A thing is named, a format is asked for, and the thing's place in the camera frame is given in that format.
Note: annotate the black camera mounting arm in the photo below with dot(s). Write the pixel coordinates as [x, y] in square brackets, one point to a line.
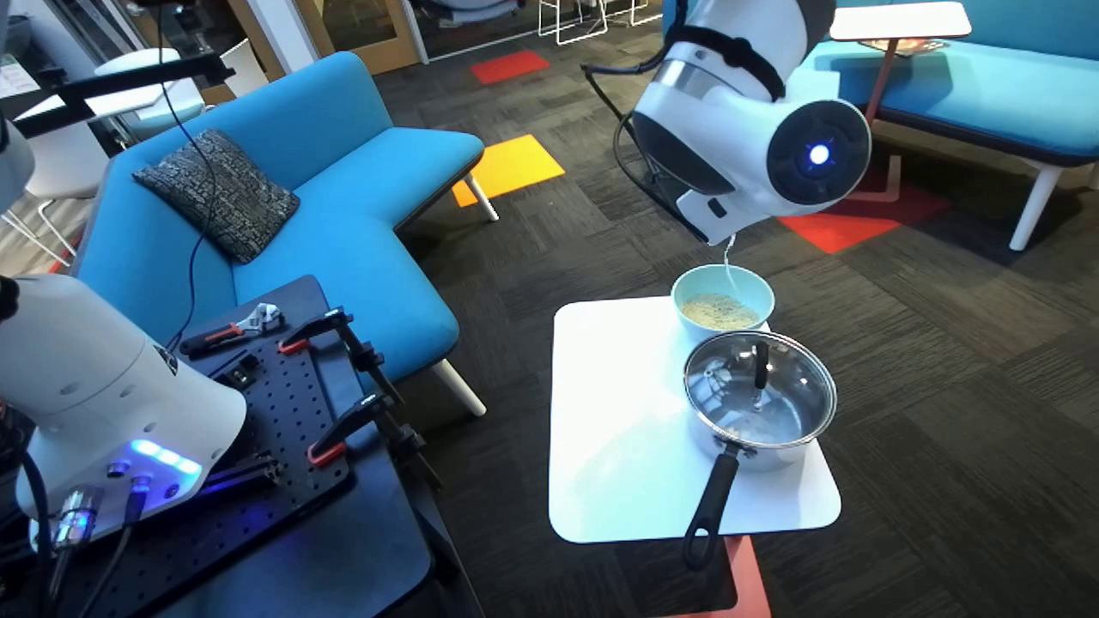
[116, 88]

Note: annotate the glass pot lid black knob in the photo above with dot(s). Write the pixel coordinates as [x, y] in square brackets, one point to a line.
[732, 395]

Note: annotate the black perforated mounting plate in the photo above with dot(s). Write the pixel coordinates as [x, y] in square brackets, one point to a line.
[287, 413]

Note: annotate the light blue bowl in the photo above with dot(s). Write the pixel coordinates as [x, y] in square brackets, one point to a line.
[690, 303]

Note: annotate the white table orange base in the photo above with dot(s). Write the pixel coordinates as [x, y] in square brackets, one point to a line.
[748, 579]

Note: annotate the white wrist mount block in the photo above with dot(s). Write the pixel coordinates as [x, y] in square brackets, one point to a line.
[708, 221]

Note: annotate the blue sofa white legs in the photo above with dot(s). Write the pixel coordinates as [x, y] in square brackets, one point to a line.
[344, 184]
[1009, 106]

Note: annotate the dark blue robot cart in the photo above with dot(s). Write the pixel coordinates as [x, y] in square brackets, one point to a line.
[344, 551]

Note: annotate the silver metal fork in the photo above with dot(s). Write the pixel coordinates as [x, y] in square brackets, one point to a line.
[731, 270]

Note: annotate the dark patterned cushion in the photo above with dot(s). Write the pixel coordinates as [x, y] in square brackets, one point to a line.
[218, 193]

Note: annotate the wooden cabinet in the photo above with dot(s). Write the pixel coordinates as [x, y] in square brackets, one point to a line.
[354, 35]

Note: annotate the white side table red frame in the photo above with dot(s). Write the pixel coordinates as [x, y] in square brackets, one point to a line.
[897, 21]

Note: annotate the yellowish food in bowl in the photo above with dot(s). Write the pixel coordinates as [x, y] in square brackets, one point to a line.
[723, 314]

